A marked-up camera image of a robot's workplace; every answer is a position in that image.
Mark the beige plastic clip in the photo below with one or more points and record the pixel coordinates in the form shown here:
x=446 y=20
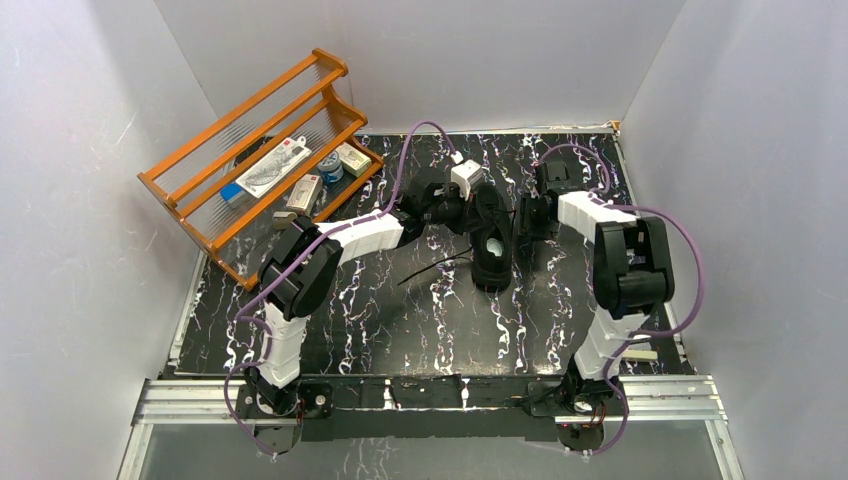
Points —
x=641 y=350

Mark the small green white box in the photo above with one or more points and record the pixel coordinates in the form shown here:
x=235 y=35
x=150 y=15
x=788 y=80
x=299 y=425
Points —
x=352 y=159

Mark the small grey block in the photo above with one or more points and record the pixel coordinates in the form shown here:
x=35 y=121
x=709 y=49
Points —
x=283 y=219

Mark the black mesh shoe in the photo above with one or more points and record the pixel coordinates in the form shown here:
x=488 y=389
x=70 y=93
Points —
x=490 y=236

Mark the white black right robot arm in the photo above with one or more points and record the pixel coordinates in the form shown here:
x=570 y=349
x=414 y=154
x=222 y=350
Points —
x=632 y=277

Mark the orange wooden shelf rack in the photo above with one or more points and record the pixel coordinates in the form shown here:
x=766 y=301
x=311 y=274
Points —
x=301 y=104

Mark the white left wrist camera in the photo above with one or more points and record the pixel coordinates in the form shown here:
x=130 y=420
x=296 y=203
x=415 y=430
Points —
x=465 y=173

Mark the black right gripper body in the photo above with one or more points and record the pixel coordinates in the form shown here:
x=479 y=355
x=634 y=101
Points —
x=533 y=223

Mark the blue tape roll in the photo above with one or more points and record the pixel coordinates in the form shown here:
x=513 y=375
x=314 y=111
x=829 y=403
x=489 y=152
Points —
x=330 y=168

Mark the beige rectangular box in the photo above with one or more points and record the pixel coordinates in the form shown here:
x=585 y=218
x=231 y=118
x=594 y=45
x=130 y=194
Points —
x=304 y=194

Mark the aluminium frame rail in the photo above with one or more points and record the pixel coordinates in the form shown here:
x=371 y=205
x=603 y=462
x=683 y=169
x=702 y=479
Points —
x=210 y=401

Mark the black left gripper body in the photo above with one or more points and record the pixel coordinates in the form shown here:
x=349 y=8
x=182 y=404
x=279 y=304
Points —
x=453 y=206

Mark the blue eraser block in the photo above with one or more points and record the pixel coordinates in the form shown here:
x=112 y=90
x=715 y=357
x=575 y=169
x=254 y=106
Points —
x=233 y=195

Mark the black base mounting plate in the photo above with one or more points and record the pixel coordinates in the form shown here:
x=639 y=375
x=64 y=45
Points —
x=529 y=420

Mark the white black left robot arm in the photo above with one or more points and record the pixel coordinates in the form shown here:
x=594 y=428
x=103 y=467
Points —
x=299 y=274

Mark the white ruler set package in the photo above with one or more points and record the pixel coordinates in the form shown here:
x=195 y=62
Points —
x=274 y=166

